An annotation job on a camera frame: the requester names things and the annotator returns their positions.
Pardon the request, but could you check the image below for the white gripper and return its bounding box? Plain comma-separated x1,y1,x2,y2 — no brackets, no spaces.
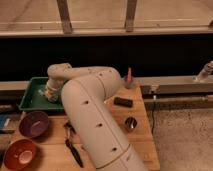
38,79,63,102

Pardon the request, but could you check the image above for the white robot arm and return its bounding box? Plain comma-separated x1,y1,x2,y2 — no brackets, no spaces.
43,63,148,171

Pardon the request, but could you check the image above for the green plastic tray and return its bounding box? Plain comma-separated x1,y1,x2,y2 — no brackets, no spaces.
19,77,63,111

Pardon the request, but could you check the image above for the black spatula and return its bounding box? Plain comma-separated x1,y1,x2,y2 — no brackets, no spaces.
64,122,84,168

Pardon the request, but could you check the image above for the purple bowl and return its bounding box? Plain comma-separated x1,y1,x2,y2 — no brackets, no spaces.
19,111,49,138

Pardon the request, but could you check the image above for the blue object at left edge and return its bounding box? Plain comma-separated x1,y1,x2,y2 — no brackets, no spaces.
0,115,10,129

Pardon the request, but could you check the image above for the orange bowl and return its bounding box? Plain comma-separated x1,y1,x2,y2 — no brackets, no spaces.
3,139,37,171

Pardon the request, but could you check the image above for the black rectangular block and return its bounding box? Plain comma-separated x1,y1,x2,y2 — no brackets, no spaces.
114,97,133,107

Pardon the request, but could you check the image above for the small metal cup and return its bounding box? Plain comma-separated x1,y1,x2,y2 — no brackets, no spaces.
125,117,137,132

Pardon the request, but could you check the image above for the metal rail beam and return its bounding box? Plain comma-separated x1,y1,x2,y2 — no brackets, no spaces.
0,75,213,96

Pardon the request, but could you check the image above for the grey bracket at right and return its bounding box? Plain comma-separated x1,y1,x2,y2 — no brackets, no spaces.
195,61,213,82

